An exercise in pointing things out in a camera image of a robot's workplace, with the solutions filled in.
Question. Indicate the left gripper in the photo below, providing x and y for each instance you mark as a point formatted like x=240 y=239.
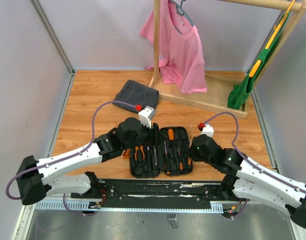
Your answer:
x=156 y=137

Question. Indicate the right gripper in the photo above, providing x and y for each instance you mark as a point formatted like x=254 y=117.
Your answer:
x=192 y=150

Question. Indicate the orange black screwdriver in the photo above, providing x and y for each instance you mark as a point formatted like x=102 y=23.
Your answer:
x=171 y=138

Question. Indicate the orange utility knife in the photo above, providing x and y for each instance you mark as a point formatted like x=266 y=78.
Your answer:
x=155 y=156

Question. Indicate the orange handled pliers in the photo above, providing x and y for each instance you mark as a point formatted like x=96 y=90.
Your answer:
x=139 y=154

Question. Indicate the black plastic tool case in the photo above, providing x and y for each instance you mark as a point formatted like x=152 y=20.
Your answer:
x=140 y=169

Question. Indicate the claw hammer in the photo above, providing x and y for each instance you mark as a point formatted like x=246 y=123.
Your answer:
x=149 y=159

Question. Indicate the black handled nut driver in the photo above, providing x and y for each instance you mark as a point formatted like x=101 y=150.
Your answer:
x=168 y=169

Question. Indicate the small black screwdriver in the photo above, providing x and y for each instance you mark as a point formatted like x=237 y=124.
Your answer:
x=180 y=160
x=189 y=162

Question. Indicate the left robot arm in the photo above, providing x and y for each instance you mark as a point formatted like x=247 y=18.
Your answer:
x=34 y=176

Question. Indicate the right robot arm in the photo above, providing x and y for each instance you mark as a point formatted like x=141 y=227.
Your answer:
x=246 y=179

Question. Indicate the grey folded cloth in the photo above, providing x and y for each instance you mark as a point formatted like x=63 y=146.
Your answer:
x=135 y=93

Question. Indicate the green garment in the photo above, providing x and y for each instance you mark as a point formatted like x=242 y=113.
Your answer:
x=241 y=92

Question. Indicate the wooden clothes rack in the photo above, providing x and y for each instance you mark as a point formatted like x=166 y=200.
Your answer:
x=216 y=98

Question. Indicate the pink t-shirt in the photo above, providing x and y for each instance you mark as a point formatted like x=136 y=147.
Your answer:
x=181 y=53

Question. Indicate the yellow clothes hanger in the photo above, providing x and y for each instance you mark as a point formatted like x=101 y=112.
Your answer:
x=269 y=45

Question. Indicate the teal clothes hanger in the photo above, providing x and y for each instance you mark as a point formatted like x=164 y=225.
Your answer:
x=184 y=15

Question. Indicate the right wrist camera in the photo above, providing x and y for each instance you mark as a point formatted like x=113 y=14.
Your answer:
x=207 y=130

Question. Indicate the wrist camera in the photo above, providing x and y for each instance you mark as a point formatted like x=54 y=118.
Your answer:
x=146 y=115
x=207 y=130

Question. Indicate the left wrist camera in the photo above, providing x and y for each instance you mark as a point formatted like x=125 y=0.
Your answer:
x=146 y=115

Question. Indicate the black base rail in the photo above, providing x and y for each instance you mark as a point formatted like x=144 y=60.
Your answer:
x=156 y=194

